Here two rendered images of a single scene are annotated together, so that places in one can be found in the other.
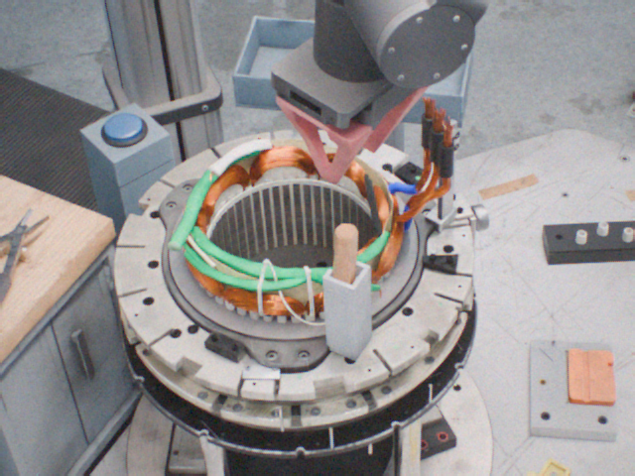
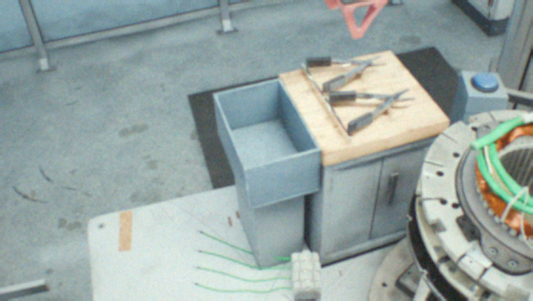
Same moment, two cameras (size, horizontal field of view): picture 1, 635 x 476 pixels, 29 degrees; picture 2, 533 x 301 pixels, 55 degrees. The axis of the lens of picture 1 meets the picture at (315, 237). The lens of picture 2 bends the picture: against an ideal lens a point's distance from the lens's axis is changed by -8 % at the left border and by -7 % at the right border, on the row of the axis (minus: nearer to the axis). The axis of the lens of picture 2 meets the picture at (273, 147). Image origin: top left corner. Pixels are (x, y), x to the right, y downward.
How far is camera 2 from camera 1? 0.39 m
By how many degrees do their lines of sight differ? 29
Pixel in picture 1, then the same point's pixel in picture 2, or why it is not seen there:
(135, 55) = (512, 54)
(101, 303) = (418, 167)
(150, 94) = (508, 81)
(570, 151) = not seen: outside the picture
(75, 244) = (421, 122)
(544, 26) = not seen: outside the picture
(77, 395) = (377, 210)
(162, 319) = (441, 189)
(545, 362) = not seen: outside the picture
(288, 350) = (504, 253)
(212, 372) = (450, 238)
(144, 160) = (486, 104)
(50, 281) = (394, 132)
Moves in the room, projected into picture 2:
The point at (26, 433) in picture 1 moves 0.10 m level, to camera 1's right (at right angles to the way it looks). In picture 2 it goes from (336, 211) to (390, 243)
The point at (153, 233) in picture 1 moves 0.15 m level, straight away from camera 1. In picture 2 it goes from (466, 138) to (489, 78)
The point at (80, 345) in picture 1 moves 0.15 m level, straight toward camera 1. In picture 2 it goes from (393, 182) to (365, 259)
